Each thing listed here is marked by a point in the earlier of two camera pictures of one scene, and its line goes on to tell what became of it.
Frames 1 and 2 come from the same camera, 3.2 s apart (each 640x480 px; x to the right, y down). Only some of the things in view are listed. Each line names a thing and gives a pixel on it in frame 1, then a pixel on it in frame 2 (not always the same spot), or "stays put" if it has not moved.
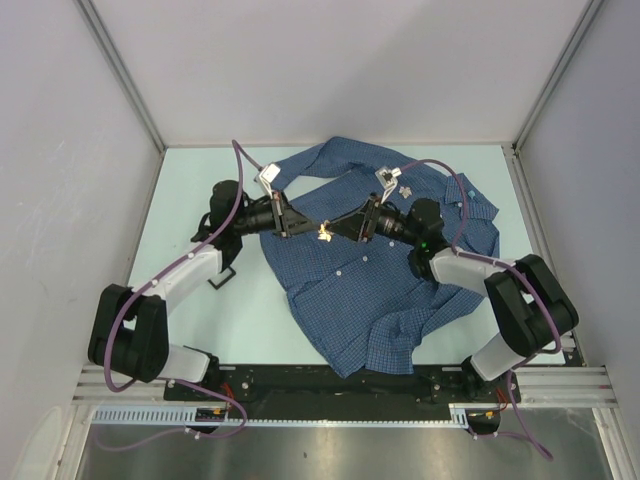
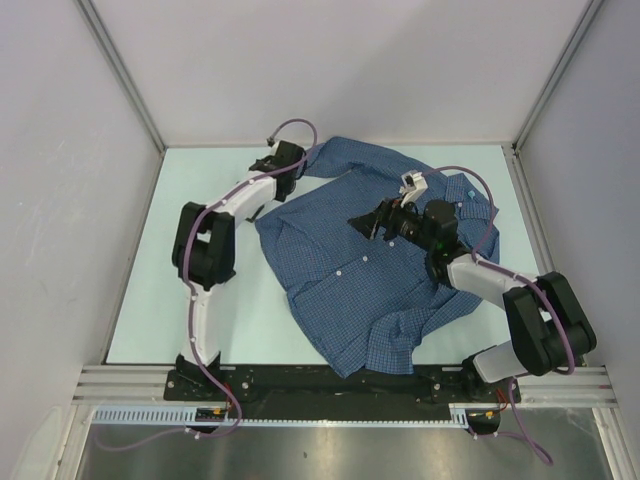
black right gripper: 360,222 → 387,216
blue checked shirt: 359,304 stays put
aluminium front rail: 575,385 stays put
